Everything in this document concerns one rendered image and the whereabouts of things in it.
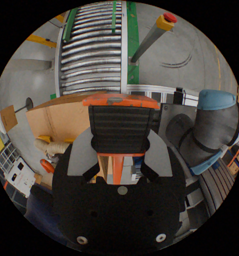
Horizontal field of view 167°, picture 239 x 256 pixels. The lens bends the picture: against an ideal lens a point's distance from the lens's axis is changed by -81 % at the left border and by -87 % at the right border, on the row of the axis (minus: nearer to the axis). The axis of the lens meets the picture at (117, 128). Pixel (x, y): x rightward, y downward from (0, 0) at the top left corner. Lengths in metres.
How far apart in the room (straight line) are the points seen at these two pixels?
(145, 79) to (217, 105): 1.26
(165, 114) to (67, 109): 0.35
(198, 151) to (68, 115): 0.41
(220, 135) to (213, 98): 0.08
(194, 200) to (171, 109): 0.45
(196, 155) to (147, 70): 1.31
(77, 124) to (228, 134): 0.42
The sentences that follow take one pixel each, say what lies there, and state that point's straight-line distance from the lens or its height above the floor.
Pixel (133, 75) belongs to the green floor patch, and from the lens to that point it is 1.34.
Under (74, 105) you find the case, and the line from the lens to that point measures 0.28.
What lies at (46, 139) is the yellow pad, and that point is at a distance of 0.43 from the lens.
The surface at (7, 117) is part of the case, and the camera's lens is 2.01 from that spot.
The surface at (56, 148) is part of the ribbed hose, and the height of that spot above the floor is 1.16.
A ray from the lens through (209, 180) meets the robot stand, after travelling 0.50.
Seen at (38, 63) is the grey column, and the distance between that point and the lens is 1.65.
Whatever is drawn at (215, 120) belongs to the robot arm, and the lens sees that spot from 0.22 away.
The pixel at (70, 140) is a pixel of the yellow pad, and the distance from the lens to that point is 0.34.
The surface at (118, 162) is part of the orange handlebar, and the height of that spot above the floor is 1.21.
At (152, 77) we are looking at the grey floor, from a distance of 1.43.
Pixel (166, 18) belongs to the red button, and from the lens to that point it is 0.51.
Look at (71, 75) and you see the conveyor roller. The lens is 0.88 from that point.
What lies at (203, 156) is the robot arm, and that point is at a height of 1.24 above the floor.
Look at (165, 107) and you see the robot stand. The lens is 0.33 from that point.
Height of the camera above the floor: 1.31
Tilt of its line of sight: 60 degrees down
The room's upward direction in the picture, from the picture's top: 180 degrees clockwise
